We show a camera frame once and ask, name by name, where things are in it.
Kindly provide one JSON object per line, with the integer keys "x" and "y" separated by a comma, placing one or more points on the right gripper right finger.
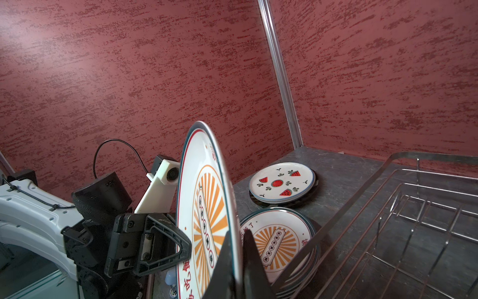
{"x": 255, "y": 281}

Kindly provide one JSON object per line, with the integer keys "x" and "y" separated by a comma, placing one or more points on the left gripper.
{"x": 110, "y": 259}

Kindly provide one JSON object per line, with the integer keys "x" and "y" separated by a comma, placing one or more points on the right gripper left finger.
{"x": 222, "y": 284}

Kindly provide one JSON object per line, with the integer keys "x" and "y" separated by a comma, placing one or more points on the small sunburst plate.
{"x": 279, "y": 233}

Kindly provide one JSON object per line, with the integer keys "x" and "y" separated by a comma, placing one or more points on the white plate red text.
{"x": 306, "y": 270}

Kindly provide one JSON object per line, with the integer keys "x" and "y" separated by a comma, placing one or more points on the dark striped rim plate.
{"x": 295, "y": 203}

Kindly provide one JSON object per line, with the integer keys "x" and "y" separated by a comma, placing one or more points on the watermelon pattern plate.
{"x": 282, "y": 183}

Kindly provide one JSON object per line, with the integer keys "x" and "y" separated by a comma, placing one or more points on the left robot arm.
{"x": 34, "y": 219}

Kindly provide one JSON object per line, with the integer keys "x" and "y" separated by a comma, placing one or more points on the small light blue object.
{"x": 171, "y": 281}

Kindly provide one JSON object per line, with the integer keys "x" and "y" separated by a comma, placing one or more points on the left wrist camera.
{"x": 164, "y": 176}

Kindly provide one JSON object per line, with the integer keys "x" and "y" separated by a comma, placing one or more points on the wire dish rack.
{"x": 409, "y": 231}

